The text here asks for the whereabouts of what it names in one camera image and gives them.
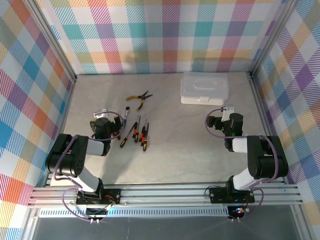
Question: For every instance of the clear white plastic toolbox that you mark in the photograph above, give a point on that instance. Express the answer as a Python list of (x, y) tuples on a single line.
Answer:
[(200, 87)]

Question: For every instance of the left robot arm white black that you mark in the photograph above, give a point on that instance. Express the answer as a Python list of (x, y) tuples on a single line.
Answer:
[(87, 180)]

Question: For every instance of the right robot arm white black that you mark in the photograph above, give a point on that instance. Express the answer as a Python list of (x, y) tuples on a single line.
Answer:
[(241, 180)]

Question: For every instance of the black controller board box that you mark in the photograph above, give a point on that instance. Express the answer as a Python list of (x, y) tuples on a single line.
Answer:
[(237, 211), (96, 212)]

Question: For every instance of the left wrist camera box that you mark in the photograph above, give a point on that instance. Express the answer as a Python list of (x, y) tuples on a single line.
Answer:
[(101, 113)]

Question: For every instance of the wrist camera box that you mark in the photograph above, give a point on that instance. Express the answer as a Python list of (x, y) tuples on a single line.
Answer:
[(101, 113), (228, 110)]

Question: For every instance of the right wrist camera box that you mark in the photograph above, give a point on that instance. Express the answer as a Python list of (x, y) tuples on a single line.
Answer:
[(228, 110)]

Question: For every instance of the aluminium side rail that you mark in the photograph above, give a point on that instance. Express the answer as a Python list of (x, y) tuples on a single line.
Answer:
[(51, 181), (280, 176)]

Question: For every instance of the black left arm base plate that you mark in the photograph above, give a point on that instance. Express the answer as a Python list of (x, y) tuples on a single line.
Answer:
[(112, 195)]

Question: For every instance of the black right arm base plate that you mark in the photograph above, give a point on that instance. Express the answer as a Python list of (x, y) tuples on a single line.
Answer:
[(217, 195)]

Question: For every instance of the aluminium rail beam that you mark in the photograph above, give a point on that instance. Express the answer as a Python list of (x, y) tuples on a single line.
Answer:
[(162, 195)]

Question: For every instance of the aluminium frame post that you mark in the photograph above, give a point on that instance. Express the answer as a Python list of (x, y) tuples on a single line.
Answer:
[(271, 37), (50, 42)]

